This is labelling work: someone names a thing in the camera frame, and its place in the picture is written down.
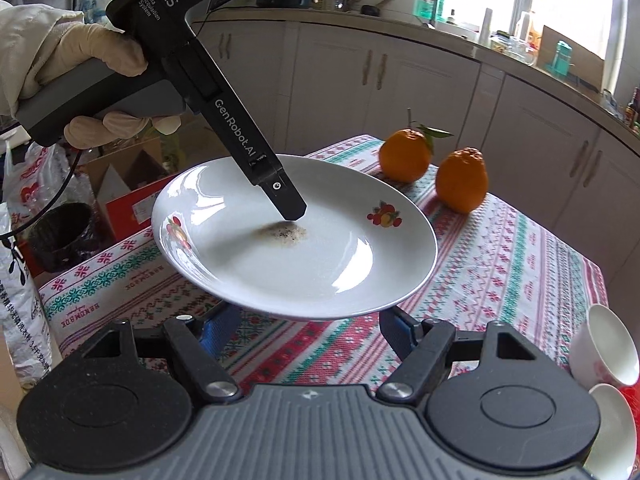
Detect metal kitchen faucet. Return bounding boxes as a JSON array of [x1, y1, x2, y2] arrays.
[[396, 0, 442, 27]]

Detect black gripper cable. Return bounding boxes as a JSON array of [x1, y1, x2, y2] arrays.
[[0, 149, 84, 237]]

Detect orange without leaf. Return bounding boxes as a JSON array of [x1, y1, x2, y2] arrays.
[[435, 147, 489, 214]]

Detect glass teapot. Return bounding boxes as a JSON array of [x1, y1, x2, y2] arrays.
[[490, 32, 518, 55]]

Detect white bowl with pink flowers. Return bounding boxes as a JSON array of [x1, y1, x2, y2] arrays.
[[570, 304, 635, 387], [586, 384, 638, 480]]

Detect red cardboard box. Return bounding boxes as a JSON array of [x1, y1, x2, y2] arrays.
[[104, 180, 168, 242]]

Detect teal water bottle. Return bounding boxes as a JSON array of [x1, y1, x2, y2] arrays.
[[552, 41, 574, 74]]

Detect red white plastic bag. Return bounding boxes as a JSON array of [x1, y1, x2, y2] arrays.
[[4, 139, 63, 211]]

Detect brown cardboard sheet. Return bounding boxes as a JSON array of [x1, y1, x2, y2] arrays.
[[540, 25, 607, 89]]

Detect white printed bag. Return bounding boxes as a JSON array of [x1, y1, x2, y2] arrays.
[[0, 205, 53, 363]]

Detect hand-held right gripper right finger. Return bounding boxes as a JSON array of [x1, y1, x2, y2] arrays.
[[376, 306, 571, 402]]

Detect patterned red green tablecloth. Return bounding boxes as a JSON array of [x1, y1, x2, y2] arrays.
[[39, 134, 610, 396]]

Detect open brown cardboard box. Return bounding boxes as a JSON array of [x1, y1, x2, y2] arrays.
[[82, 135, 168, 198]]

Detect white kitchen cabinets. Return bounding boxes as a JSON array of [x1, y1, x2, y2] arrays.
[[190, 7, 640, 273]]

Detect green dish soap bottle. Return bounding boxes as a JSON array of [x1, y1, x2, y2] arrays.
[[414, 0, 442, 22]]

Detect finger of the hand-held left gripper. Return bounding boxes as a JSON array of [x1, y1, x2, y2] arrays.
[[248, 156, 307, 221]]

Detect black trash bin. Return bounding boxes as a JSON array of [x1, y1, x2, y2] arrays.
[[27, 202, 97, 275]]

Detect person's left forearm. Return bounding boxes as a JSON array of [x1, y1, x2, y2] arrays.
[[0, 0, 88, 121]]

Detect clear plastic oil bottle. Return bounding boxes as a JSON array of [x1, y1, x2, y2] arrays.
[[517, 10, 542, 45]]

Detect person's left hand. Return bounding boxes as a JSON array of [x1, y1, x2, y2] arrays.
[[35, 24, 182, 150]]

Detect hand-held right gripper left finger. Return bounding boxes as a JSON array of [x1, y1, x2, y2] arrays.
[[47, 305, 242, 403]]

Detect white plate with fruit print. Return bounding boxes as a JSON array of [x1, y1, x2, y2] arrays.
[[151, 154, 438, 322]]

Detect orange with green leaf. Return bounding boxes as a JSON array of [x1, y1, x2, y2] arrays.
[[378, 109, 454, 183]]

